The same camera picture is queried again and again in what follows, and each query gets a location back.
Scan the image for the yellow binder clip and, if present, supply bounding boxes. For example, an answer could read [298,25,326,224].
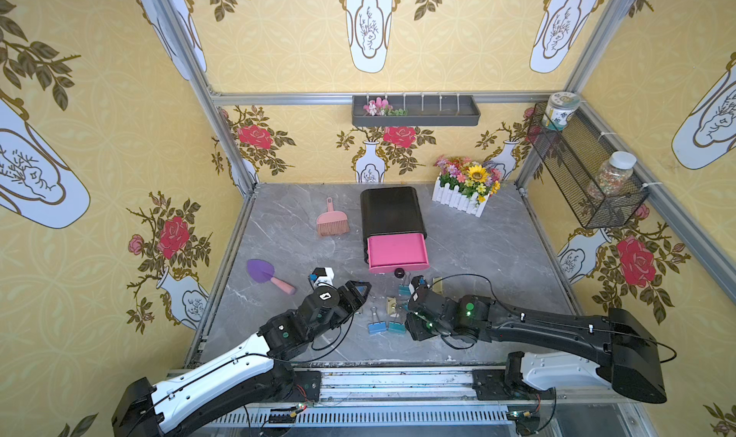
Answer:
[386,297,399,317]

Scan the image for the pink top drawer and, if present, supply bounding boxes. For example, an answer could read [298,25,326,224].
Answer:
[367,233,430,274]

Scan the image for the blue binder clip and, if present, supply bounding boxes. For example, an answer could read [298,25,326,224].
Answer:
[367,306,388,335]

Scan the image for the black drawer cabinet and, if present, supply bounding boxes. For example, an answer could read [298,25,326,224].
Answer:
[360,186,427,263]

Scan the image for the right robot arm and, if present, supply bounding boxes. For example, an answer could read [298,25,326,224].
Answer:
[406,276,667,404]

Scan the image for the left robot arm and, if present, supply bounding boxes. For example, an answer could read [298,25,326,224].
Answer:
[111,281,371,436]

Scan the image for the pink hand broom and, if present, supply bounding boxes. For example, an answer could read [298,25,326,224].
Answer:
[316,197,350,238]

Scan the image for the flower box with white fence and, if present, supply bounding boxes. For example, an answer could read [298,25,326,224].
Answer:
[432,156,503,218]

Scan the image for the small pink flowers on shelf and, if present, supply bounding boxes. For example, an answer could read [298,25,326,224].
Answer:
[363,97,407,117]

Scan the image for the jar of colorful sprinkles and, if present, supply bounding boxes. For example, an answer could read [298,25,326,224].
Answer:
[586,151,637,200]

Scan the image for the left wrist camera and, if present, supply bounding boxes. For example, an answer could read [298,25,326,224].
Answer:
[309,268,335,289]

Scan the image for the purple spatula with pink handle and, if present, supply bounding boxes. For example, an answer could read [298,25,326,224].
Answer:
[246,259,297,295]

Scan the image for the metal base rail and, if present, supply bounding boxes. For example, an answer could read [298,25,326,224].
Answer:
[154,364,651,437]

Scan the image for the grey wall shelf tray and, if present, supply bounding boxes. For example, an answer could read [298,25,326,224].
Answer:
[352,93,481,128]

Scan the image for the black wire wall basket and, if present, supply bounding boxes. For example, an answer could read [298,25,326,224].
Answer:
[527,103,650,229]

